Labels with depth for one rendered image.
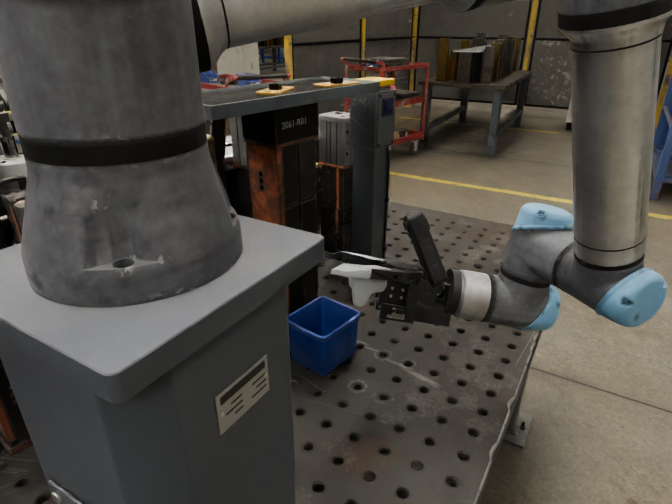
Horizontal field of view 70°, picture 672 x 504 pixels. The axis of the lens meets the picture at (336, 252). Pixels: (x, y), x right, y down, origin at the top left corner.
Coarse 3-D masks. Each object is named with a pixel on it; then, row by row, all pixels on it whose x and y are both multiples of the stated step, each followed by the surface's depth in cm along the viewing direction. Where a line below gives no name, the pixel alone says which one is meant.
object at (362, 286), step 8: (344, 264) 66; (352, 264) 67; (336, 272) 66; (344, 272) 66; (352, 272) 66; (360, 272) 66; (368, 272) 66; (352, 280) 67; (360, 280) 67; (368, 280) 68; (376, 280) 69; (384, 280) 70; (352, 288) 67; (360, 288) 67; (368, 288) 68; (376, 288) 69; (384, 288) 70; (352, 296) 67; (360, 296) 68; (368, 296) 69; (360, 304) 68
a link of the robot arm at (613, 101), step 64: (576, 0) 42; (640, 0) 40; (576, 64) 46; (640, 64) 43; (576, 128) 50; (640, 128) 46; (576, 192) 54; (640, 192) 50; (576, 256) 58; (640, 256) 55; (640, 320) 56
